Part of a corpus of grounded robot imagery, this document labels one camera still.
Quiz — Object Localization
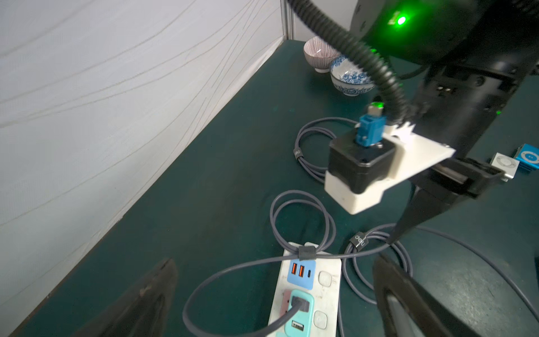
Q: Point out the white colourful power strip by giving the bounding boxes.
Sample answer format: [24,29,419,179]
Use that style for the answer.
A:
[268,258,342,336]

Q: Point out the blue patterned bowl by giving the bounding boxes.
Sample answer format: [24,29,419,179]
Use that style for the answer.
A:
[330,56,375,97]

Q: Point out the silver mp3 player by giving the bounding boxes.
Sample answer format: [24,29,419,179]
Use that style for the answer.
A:
[491,152,519,181]

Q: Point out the grey cable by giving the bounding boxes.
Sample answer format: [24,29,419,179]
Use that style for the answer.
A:
[336,222,539,337]
[182,189,392,337]
[293,117,359,184]

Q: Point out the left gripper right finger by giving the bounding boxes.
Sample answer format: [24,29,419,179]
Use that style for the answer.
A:
[373,254,478,336]

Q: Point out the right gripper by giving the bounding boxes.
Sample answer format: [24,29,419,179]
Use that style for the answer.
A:
[387,157,505,244]

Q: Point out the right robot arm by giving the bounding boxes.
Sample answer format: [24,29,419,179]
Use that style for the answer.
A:
[289,1,538,244]

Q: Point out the blue mp3 player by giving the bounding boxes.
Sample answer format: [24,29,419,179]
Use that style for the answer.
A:
[514,143,539,171]

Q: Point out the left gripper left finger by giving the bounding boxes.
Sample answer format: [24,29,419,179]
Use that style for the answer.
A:
[73,258,178,336]

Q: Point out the pink striped bowl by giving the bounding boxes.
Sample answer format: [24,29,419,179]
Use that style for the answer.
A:
[303,37,341,74]

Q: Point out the teal USB charger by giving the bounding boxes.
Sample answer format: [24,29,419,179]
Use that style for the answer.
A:
[277,289,314,337]

